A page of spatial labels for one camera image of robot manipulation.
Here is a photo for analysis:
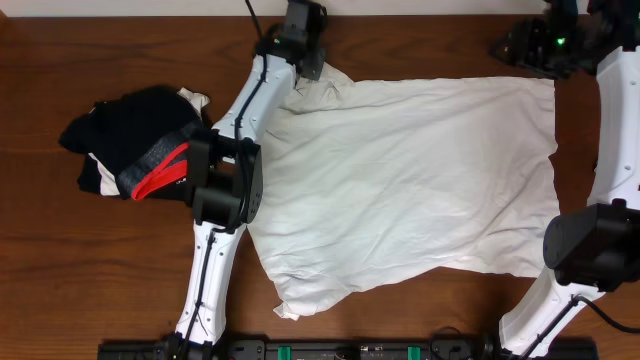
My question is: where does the white t-shirt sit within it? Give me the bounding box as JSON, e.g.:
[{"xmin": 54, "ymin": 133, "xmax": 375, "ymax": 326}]
[{"xmin": 248, "ymin": 67, "xmax": 559, "ymax": 320}]

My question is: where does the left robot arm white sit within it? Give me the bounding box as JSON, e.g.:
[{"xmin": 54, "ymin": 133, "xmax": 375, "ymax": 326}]
[{"xmin": 165, "ymin": 34, "xmax": 326, "ymax": 359}]

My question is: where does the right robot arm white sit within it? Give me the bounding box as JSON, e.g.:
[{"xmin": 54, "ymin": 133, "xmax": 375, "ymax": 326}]
[{"xmin": 492, "ymin": 19, "xmax": 639, "ymax": 359}]

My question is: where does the black folded clothes pile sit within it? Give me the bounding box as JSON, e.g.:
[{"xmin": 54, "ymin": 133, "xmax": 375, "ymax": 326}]
[{"xmin": 59, "ymin": 85, "xmax": 210, "ymax": 201}]

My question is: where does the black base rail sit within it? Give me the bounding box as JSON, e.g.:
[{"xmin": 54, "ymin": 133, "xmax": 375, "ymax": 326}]
[{"xmin": 97, "ymin": 327, "xmax": 599, "ymax": 360}]

